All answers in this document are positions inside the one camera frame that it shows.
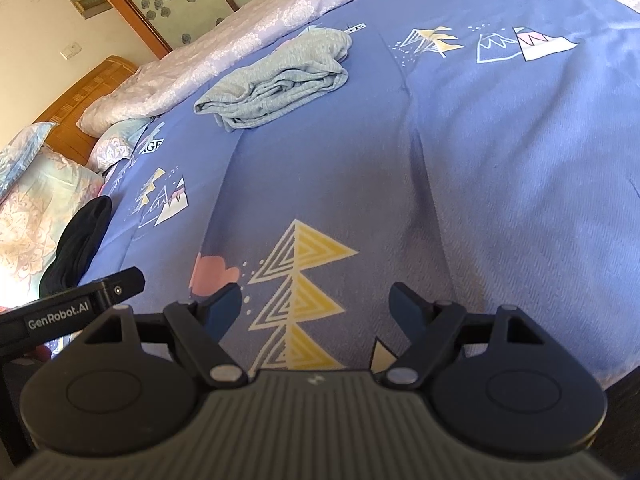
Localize wooden headboard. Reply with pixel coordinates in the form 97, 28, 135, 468
35, 55, 138, 165

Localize light blue pillow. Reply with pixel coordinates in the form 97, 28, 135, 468
0, 122, 56, 200

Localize floral pastel pillow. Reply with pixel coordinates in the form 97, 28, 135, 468
1, 148, 103, 309

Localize wall control panel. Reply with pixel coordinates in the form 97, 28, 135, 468
70, 0, 112, 20

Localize black folded garment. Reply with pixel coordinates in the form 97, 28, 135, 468
39, 196, 113, 299

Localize small white blue pillow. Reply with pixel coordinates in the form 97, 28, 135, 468
86, 118, 151, 174

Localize grey sweat pants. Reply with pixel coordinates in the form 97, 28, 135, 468
193, 27, 352, 131

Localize white lilac quilt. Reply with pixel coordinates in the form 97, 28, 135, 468
78, 0, 639, 137

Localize blue patterned bed sheet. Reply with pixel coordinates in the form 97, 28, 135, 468
86, 0, 639, 386

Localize wall light switch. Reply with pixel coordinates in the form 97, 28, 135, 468
60, 42, 82, 61

